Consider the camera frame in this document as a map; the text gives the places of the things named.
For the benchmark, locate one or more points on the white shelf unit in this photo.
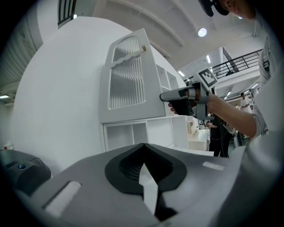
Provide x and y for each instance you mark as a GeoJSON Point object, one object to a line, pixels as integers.
{"type": "Point", "coordinates": [159, 130]}

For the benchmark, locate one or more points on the person's head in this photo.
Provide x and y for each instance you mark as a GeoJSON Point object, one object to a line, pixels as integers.
{"type": "Point", "coordinates": [240, 7]}

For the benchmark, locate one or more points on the person's right forearm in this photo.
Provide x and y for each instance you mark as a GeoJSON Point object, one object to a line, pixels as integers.
{"type": "Point", "coordinates": [230, 115]}

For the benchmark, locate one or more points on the person's grey jacket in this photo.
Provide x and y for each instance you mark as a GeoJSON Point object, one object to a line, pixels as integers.
{"type": "Point", "coordinates": [261, 177]}

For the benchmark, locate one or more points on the ceiling light tube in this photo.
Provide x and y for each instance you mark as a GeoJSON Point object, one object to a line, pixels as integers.
{"type": "Point", "coordinates": [208, 58]}
{"type": "Point", "coordinates": [181, 73]}

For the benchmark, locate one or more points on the brass door knob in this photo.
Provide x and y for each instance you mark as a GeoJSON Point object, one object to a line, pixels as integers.
{"type": "Point", "coordinates": [144, 48]}

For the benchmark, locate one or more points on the person's right hand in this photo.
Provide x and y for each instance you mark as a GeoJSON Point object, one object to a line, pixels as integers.
{"type": "Point", "coordinates": [172, 108]}

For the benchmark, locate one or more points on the black balcony railing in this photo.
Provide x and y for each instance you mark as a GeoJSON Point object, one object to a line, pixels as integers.
{"type": "Point", "coordinates": [65, 11]}
{"type": "Point", "coordinates": [237, 64]}

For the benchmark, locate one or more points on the white vanity dresser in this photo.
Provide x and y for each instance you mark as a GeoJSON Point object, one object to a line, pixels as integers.
{"type": "Point", "coordinates": [199, 137]}

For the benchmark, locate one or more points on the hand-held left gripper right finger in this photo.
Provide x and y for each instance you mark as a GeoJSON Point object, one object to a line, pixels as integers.
{"type": "Point", "coordinates": [195, 184]}

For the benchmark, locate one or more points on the ribbed glass cabinet door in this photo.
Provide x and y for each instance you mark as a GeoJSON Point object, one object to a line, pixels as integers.
{"type": "Point", "coordinates": [153, 88]}

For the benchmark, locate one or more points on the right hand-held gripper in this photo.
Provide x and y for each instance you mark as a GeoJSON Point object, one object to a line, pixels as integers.
{"type": "Point", "coordinates": [207, 78]}

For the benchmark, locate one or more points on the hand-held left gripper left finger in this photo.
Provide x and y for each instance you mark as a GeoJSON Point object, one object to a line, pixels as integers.
{"type": "Point", "coordinates": [88, 195]}

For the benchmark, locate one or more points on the black head-worn camera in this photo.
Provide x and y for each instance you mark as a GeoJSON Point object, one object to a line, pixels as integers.
{"type": "Point", "coordinates": [210, 6]}

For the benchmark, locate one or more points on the round ceiling light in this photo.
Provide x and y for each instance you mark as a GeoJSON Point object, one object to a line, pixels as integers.
{"type": "Point", "coordinates": [202, 32]}

